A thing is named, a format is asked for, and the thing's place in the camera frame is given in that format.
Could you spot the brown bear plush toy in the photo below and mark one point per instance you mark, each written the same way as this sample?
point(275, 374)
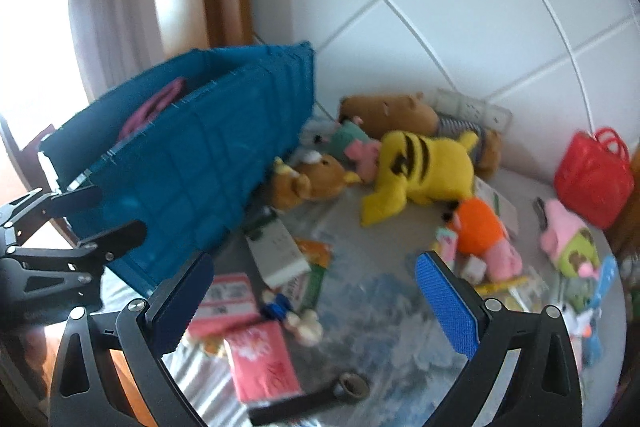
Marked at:
point(320, 179)

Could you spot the orange plush toy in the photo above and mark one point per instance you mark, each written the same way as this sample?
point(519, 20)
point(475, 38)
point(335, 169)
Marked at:
point(475, 224)

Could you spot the blue felt storage box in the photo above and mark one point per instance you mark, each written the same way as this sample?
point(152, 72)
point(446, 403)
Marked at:
point(200, 167)

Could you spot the red toy basket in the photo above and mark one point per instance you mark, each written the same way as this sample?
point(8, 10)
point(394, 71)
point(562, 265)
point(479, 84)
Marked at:
point(590, 182)

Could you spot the printed cloth desktop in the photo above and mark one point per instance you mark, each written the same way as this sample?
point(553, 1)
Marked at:
point(390, 307)

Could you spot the pink and green plush toy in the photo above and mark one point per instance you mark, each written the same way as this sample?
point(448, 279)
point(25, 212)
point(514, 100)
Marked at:
point(565, 227)

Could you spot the yellow pencil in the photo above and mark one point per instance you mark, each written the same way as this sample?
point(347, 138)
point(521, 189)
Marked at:
point(500, 287)

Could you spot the orange snack packet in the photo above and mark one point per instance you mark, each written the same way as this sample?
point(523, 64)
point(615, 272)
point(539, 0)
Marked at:
point(315, 252)

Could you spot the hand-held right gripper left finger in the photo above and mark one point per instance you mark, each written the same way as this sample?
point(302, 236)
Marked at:
point(182, 302)

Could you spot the white paper card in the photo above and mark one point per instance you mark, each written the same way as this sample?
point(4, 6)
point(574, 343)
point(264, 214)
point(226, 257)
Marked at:
point(495, 202)

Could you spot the purple cloth item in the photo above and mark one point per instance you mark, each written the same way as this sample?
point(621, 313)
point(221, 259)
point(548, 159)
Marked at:
point(155, 107)

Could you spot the white cardboard box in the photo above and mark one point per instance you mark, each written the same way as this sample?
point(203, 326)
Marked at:
point(275, 252)

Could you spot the red flower-print packet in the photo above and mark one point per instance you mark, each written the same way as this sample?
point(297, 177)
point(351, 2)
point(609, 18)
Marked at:
point(260, 362)

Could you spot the white power strip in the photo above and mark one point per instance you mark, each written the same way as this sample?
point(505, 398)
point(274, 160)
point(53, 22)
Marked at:
point(480, 109)

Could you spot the pink red packet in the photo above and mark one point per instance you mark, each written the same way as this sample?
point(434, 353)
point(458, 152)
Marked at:
point(225, 302)

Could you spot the blue plush toy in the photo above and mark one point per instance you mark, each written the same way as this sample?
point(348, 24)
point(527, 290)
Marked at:
point(607, 277)

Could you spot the green snack packet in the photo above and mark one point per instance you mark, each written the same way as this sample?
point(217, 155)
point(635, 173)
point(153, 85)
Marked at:
point(307, 287)

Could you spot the small white cube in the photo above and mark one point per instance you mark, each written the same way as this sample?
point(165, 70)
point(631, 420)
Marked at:
point(475, 267)

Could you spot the grey white plush toy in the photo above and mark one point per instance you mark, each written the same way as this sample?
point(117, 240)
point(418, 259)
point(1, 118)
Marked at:
point(314, 137)

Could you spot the teal and pink plush toy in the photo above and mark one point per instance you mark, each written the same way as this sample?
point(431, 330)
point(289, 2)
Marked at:
point(350, 139)

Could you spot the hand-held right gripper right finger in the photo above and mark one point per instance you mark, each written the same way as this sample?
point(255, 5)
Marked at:
point(447, 302)

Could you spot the small blue white figure toy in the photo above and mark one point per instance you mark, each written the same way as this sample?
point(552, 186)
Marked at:
point(295, 317)

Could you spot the brown capybara plush toy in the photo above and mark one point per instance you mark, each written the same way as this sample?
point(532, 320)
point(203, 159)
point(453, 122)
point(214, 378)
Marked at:
point(390, 112)

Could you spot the yellow striped plush toy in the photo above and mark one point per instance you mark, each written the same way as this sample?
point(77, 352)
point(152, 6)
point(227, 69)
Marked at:
point(425, 167)

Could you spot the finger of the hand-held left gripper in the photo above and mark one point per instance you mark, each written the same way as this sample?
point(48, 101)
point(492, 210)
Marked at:
point(120, 237)
point(75, 202)

